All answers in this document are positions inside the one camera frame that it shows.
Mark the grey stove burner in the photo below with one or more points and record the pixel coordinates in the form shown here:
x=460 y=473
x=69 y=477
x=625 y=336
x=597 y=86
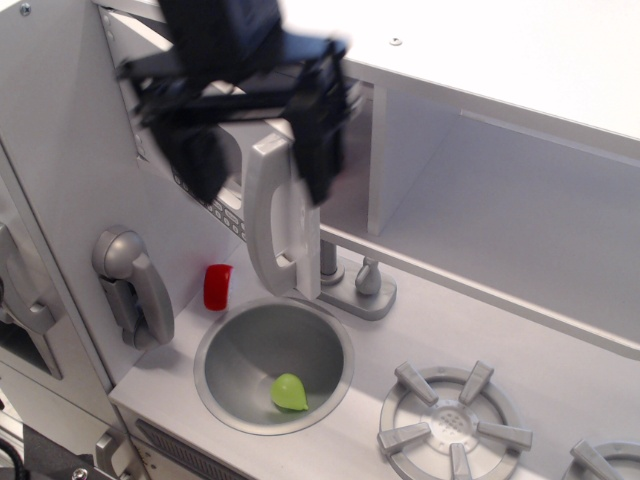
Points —
x=450 y=423
x=615 y=460

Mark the grey fridge door handle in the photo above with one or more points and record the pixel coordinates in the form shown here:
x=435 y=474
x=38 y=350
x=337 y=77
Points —
x=28 y=296

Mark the grey oven handle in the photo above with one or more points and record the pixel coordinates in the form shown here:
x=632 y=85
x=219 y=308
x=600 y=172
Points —
x=111 y=455

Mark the grey toy telephone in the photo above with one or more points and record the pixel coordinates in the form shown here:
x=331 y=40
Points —
x=134 y=289

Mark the green toy pear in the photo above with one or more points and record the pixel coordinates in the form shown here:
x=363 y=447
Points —
x=287 y=391

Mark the white toy kitchen cabinet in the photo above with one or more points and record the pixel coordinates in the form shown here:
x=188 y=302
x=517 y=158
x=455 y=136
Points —
x=492 y=171

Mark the red toy cup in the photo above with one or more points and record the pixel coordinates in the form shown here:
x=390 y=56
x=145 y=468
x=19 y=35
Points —
x=217 y=287

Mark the grey toy faucet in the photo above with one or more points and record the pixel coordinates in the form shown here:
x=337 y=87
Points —
x=360 y=289

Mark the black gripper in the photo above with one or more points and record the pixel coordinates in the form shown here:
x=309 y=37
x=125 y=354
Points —
x=233 y=41

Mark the grey round sink bowl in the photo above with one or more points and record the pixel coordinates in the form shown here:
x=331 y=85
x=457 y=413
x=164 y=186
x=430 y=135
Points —
x=243 y=353

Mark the white microwave door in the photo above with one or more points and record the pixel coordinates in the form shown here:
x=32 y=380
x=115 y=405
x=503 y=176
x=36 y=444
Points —
x=265 y=197

